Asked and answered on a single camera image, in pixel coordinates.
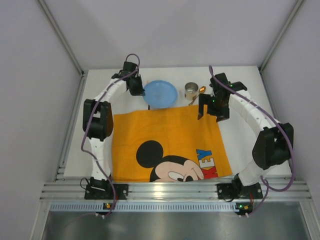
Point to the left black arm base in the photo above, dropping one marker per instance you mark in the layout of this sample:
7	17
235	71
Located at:
102	189

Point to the orange Mickey Mouse cloth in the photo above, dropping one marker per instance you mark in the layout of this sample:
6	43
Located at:
168	145

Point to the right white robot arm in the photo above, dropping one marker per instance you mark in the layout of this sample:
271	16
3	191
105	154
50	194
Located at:
274	140

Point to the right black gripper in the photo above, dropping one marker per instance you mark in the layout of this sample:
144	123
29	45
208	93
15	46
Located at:
207	102

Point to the aluminium mounting rail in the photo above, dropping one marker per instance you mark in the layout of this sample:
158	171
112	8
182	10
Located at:
69	189

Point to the blue plastic plate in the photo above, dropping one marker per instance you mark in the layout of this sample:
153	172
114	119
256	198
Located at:
160	94

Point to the copper spoon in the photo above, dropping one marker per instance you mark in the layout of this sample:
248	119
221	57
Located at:
202	90

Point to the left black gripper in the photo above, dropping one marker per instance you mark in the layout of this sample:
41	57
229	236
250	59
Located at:
136	87

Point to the small metal cup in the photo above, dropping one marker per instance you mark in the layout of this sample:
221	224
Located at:
190	90

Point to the perforated cable duct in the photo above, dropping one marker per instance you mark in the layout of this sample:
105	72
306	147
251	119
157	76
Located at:
103	207

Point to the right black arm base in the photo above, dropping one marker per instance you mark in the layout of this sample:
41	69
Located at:
235	190

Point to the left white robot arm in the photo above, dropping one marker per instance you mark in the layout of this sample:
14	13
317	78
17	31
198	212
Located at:
98	123

